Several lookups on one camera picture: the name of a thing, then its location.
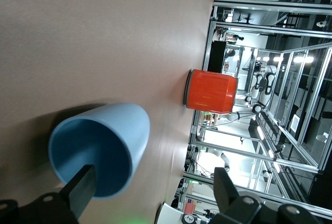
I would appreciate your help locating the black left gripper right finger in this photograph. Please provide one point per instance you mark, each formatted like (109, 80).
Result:
(225, 190)

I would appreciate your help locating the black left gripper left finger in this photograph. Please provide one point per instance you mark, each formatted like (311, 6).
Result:
(77, 190)

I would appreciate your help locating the light blue plastic cup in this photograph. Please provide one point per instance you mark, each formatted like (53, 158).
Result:
(124, 125)

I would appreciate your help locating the red box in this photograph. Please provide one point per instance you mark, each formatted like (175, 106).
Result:
(190, 208)

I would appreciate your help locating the small white screen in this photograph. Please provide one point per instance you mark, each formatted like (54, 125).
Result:
(295, 123)

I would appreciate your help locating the orange can grey lid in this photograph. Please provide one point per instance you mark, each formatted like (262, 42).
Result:
(210, 91)

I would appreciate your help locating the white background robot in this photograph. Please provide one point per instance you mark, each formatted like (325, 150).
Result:
(269, 78)

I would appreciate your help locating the black monitor panel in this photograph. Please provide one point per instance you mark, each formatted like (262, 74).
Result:
(216, 56)

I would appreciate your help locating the brown table cover mat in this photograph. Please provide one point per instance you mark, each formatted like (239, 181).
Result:
(77, 27)

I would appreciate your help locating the aluminium profile frame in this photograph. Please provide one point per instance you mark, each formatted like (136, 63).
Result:
(259, 7)

